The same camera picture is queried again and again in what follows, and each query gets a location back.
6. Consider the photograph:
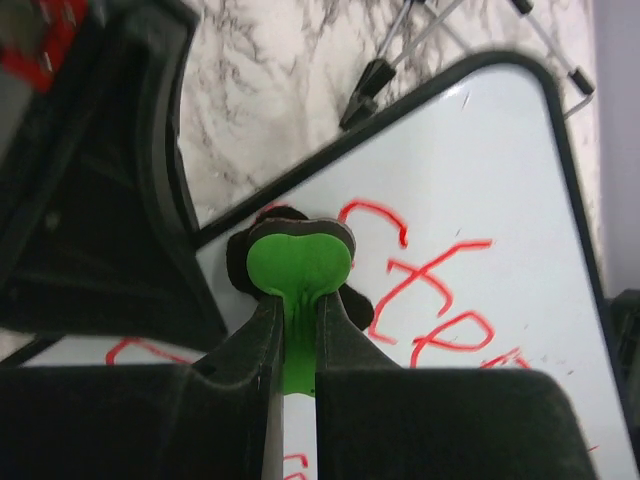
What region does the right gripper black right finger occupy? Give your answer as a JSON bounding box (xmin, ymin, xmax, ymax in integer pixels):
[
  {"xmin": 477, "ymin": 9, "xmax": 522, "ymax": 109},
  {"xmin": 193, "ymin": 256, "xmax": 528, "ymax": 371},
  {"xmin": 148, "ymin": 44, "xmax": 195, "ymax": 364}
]
[{"xmin": 315, "ymin": 294, "xmax": 596, "ymax": 479}]

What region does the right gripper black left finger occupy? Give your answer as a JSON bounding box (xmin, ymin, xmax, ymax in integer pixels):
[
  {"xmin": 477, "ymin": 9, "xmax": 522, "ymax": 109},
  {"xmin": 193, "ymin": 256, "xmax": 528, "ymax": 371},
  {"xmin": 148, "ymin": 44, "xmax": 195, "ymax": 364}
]
[{"xmin": 1, "ymin": 297, "xmax": 284, "ymax": 479}]

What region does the green black whiteboard eraser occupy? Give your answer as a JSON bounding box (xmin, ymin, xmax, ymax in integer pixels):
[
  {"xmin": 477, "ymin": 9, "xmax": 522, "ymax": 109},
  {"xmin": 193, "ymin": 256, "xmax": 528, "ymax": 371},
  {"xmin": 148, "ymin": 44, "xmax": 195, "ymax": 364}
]
[{"xmin": 225, "ymin": 206, "xmax": 374, "ymax": 397}]

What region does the white whiteboard with red writing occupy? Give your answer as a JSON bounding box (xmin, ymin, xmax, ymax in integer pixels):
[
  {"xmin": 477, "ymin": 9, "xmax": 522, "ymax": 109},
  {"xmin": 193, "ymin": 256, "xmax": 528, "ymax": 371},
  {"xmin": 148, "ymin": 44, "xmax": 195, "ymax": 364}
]
[{"xmin": 1, "ymin": 51, "xmax": 639, "ymax": 479}]

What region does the black plastic toolbox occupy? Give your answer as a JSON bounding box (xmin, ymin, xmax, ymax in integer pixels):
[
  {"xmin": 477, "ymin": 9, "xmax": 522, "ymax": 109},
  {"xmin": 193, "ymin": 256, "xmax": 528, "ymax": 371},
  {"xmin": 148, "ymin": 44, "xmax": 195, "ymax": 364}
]
[{"xmin": 1, "ymin": 1, "xmax": 226, "ymax": 350}]

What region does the black wire easel stand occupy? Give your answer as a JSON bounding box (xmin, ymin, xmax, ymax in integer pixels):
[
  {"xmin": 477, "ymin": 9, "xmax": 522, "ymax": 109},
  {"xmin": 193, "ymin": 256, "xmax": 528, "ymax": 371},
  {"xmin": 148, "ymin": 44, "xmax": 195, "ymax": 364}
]
[{"xmin": 339, "ymin": 1, "xmax": 596, "ymax": 131}]

